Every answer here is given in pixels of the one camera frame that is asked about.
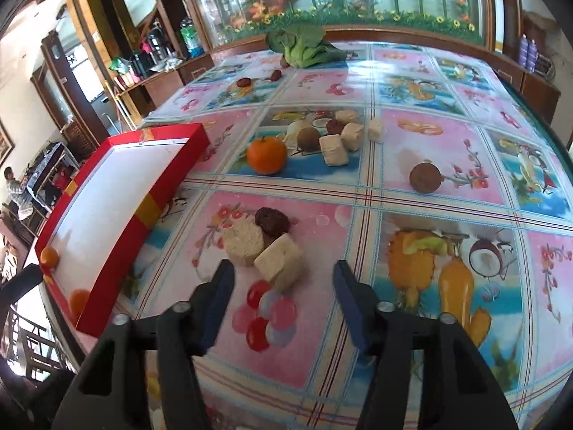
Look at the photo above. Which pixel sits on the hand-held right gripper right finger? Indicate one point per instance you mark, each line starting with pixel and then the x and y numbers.
pixel 351 309

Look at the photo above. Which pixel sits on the printed plastic tablecloth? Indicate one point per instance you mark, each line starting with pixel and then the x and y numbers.
pixel 403 242

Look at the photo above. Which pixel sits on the red gift box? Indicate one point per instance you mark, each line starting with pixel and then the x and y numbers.
pixel 112 197

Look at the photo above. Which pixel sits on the round beige rice cake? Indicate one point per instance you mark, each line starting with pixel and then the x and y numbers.
pixel 243 242

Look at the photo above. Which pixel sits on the dark wooden chair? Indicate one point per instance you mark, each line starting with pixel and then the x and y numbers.
pixel 36 349

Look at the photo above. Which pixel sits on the purple bottle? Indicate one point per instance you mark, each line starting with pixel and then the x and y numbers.
pixel 532 53
pixel 523 49

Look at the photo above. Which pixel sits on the dark metal kettle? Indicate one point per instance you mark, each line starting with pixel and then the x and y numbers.
pixel 154 45

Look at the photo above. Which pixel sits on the large orange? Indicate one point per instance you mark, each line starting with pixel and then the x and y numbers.
pixel 267 155

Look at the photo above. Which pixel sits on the framed wall picture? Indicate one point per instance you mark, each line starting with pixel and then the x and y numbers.
pixel 4 141

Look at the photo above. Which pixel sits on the green packet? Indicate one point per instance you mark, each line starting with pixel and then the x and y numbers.
pixel 118 63

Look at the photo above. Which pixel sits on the green bok choy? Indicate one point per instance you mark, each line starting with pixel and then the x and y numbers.
pixel 304 47

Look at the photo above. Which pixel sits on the green label water bottle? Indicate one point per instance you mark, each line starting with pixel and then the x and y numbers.
pixel 191 36

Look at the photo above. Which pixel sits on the large beige cake cube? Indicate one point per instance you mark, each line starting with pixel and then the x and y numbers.
pixel 284 262

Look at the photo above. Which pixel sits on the large dark red date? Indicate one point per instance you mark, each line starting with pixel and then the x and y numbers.
pixel 272 221

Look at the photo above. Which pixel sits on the small orange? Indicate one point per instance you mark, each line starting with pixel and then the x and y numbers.
pixel 49 257
pixel 79 302

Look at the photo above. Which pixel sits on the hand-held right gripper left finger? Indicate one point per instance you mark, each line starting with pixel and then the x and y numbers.
pixel 219 304

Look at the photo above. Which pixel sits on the wooden side counter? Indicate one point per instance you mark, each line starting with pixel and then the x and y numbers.
pixel 170 80

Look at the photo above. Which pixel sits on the brown round fruit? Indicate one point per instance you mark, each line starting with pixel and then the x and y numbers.
pixel 426 178
pixel 308 139

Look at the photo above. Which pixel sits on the black jug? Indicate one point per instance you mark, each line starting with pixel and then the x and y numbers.
pixel 138 65

